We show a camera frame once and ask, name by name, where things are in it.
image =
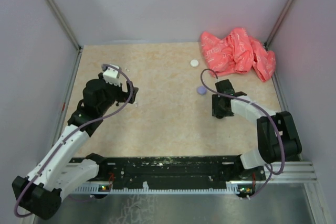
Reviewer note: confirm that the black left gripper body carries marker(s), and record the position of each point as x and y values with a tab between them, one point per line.
116	94

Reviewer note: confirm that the purple charging case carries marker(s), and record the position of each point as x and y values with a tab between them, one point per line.
201	90

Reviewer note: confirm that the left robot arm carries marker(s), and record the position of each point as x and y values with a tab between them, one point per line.
43	190

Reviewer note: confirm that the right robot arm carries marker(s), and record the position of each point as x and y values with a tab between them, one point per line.
270	125

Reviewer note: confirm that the white round charging case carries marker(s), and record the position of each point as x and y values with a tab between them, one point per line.
194	63

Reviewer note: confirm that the pink plastic bag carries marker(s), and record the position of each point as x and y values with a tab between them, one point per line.
237	53

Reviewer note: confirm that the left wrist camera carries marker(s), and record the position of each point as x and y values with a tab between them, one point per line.
111	75

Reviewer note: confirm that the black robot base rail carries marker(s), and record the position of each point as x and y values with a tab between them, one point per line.
172	172

